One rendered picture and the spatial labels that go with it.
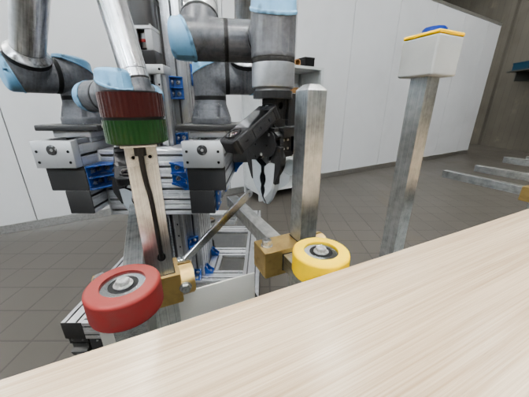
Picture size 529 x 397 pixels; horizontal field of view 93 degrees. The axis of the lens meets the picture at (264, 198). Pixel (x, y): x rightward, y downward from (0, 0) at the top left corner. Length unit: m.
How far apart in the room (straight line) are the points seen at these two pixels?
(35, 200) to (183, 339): 2.99
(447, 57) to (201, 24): 0.44
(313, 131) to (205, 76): 0.65
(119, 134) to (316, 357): 0.27
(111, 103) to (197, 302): 0.35
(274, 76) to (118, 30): 0.55
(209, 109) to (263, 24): 0.56
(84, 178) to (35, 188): 2.08
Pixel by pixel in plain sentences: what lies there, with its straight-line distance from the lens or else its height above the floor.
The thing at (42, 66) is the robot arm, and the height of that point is 1.22.
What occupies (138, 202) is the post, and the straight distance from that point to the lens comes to 0.35.
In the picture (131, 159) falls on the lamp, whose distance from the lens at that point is 0.33.
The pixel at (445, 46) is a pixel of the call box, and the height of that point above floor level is 1.19.
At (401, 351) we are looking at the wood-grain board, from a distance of 0.28.
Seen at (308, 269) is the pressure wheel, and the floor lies 0.90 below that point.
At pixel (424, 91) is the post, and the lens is 0.59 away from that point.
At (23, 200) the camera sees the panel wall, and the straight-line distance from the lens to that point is 3.22.
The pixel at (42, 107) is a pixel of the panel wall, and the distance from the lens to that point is 3.05.
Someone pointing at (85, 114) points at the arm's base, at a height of 1.07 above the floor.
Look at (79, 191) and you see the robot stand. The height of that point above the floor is 0.81.
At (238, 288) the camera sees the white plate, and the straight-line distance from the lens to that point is 0.51.
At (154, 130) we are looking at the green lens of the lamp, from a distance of 0.28.
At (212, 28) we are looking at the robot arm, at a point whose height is 1.23.
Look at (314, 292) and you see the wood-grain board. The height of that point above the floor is 0.90.
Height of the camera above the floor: 1.10
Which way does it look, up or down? 20 degrees down
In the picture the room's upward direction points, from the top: straight up
